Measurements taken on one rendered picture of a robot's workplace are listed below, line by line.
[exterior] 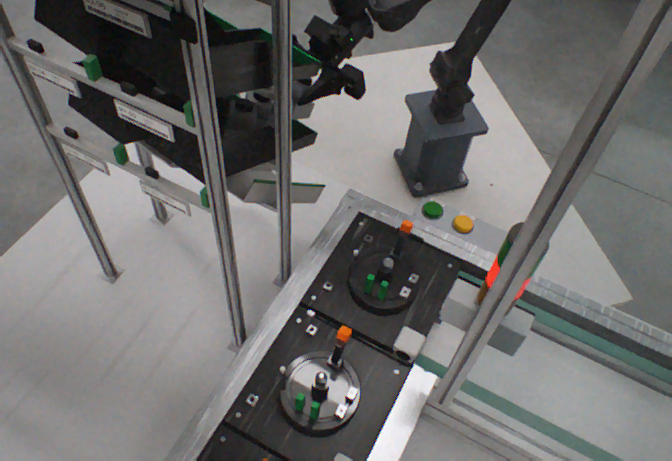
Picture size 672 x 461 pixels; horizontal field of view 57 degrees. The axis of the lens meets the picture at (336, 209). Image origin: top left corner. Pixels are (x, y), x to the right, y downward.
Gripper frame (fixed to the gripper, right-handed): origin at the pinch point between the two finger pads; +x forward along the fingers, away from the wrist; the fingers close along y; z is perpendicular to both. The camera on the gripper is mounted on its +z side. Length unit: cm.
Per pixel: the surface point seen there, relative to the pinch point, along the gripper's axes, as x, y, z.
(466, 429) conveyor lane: 27, 53, -33
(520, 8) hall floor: -196, -44, -189
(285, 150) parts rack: 12.5, 7.8, 2.9
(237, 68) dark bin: 13.1, 5.1, 22.2
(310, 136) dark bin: 4.7, 4.6, -6.6
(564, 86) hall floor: -154, 4, -178
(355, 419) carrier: 37, 37, -24
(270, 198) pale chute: 16.9, 4.1, -11.4
